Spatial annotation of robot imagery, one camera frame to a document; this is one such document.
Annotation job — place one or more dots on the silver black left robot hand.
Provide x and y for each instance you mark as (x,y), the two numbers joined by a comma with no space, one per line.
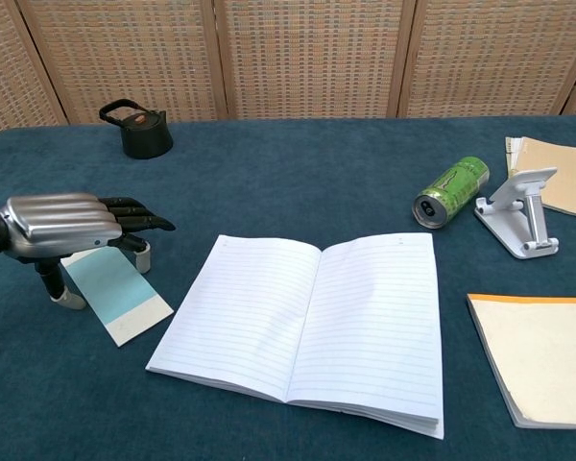
(62,221)

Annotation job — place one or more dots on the cream notepad orange edge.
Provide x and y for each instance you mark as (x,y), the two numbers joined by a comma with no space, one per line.
(547,360)

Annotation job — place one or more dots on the black cast iron teapot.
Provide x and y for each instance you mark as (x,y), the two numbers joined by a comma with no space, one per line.
(146,137)

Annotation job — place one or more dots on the kraft spiral notebook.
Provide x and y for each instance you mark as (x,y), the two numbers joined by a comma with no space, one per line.
(571,187)

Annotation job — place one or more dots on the white folding phone stand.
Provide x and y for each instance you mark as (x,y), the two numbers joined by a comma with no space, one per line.
(533,225)

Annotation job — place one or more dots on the open lined notebook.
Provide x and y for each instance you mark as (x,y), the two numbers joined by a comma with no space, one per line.
(317,322)

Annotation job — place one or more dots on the blue white tasselled bookmark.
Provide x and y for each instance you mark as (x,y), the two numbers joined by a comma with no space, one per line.
(117,298)

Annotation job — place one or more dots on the green drink can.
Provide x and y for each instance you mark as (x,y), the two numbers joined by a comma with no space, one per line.
(453,189)

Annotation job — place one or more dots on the woven bamboo folding screen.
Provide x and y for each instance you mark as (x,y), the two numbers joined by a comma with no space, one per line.
(307,57)

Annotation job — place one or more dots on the blue felt table cover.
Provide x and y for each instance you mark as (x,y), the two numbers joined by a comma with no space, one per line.
(288,182)

